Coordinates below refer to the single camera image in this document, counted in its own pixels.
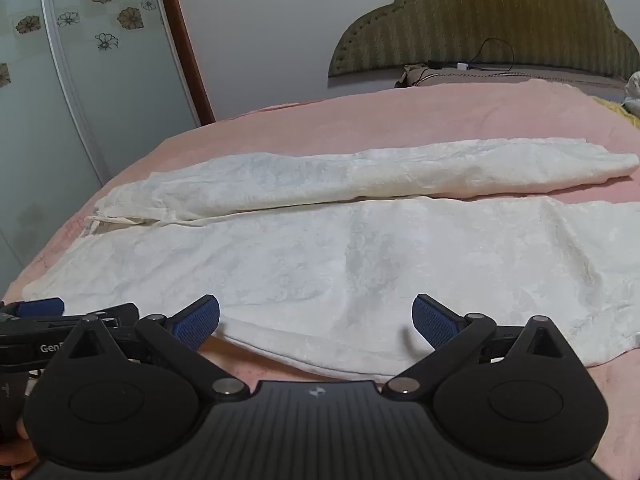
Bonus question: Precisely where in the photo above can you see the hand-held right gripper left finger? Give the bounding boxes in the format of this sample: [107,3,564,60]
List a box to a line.
[67,294,251,403]

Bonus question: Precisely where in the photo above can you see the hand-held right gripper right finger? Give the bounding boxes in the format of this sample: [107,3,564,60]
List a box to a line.
[382,294,568,403]

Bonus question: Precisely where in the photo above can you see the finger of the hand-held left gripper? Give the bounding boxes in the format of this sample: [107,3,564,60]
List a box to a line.
[0,297,66,319]
[60,302,142,361]

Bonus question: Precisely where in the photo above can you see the white pants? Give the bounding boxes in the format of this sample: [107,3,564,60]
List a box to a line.
[22,135,640,378]

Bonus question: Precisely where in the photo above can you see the person's left hand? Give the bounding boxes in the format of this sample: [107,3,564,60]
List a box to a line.
[0,417,41,480]

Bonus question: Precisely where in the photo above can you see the flower print glass wardrobe door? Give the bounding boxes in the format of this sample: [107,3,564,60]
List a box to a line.
[0,0,202,293]

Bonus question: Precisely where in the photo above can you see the pink blanket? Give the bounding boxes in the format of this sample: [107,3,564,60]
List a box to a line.
[0,77,640,480]

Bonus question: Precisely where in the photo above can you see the brown pillow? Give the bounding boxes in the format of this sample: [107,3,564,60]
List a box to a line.
[394,62,630,95]

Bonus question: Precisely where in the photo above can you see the yellow cloth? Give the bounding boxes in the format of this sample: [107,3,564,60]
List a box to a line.
[591,94,640,132]

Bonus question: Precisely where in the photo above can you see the white crumpled cloth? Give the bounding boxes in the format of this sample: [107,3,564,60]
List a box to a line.
[621,71,640,117]

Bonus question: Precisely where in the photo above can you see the green padded headboard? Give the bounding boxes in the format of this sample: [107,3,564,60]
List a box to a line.
[327,0,640,81]

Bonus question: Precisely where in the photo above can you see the brown wooden door frame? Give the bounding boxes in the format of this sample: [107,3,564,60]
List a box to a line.
[152,0,217,126]

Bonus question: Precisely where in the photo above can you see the black charging cable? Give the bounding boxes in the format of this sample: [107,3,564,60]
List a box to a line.
[419,37,517,83]

